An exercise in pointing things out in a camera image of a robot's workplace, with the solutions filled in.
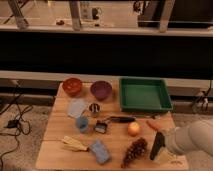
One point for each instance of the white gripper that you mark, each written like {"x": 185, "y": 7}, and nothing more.
{"x": 170, "y": 139}

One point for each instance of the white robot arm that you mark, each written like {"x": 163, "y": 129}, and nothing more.
{"x": 198, "y": 137}

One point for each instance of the small metal cup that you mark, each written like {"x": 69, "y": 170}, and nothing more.
{"x": 94, "y": 108}

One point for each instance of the blue paper cup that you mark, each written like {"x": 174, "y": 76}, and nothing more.
{"x": 82, "y": 123}

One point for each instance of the orange carrot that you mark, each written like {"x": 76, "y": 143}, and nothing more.
{"x": 153, "y": 125}

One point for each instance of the orange apple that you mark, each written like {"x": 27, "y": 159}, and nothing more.
{"x": 133, "y": 129}

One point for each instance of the blue sponge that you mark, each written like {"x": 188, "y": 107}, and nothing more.
{"x": 100, "y": 151}

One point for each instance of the green plastic tray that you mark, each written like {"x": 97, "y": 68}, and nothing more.
{"x": 144, "y": 95}

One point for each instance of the wooden table board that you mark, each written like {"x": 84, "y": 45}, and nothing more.
{"x": 53, "y": 156}

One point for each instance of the purple bowl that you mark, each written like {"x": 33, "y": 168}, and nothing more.
{"x": 101, "y": 90}

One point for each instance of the yellow corn husk toy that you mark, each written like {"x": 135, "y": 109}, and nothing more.
{"x": 73, "y": 144}

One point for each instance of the light blue plastic lid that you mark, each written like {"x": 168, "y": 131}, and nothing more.
{"x": 76, "y": 107}

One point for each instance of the red bowl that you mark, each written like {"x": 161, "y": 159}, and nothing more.
{"x": 72, "y": 86}

